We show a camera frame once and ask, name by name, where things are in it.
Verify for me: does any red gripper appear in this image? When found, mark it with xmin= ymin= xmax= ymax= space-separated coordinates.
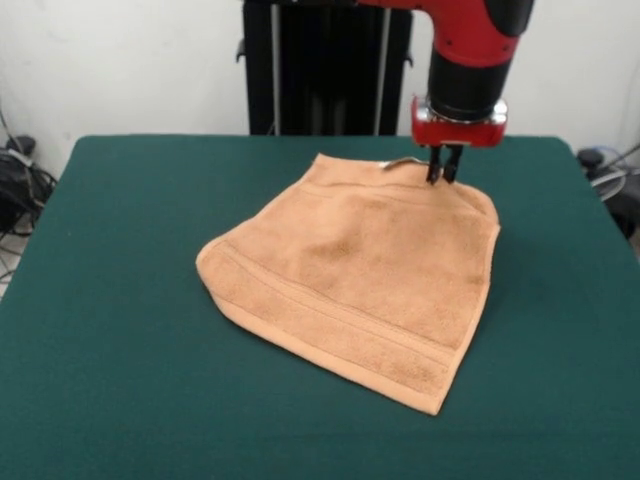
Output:
xmin=410 ymin=95 xmax=509 ymax=187

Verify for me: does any tan terry towel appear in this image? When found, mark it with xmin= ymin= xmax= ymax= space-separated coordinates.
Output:
xmin=194 ymin=152 xmax=502 ymax=416

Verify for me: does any dark green table cloth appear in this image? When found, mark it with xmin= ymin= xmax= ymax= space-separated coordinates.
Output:
xmin=0 ymin=133 xmax=640 ymax=480

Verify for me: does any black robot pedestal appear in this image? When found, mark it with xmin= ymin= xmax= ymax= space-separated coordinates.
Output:
xmin=235 ymin=0 xmax=436 ymax=137

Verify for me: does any black cable bundle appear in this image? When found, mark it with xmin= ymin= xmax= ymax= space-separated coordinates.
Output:
xmin=0 ymin=134 xmax=59 ymax=241

